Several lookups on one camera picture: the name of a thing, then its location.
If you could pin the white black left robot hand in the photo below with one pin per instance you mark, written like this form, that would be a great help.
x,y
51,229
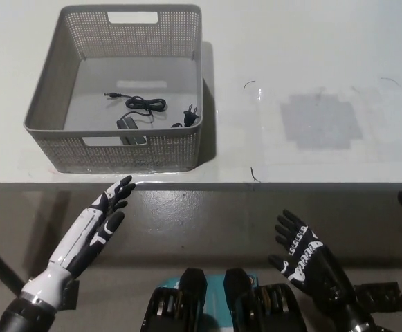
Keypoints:
x,y
79,238

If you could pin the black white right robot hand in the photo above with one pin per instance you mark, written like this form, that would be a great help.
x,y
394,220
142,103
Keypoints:
x,y
311,259

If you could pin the black table foot plate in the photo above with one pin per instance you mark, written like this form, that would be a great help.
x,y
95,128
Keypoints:
x,y
377,292
72,295

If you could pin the black table leg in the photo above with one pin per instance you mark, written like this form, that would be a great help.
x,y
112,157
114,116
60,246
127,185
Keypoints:
x,y
0,266

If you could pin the grey perforated plastic basket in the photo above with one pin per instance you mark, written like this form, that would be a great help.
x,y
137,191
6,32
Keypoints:
x,y
59,86

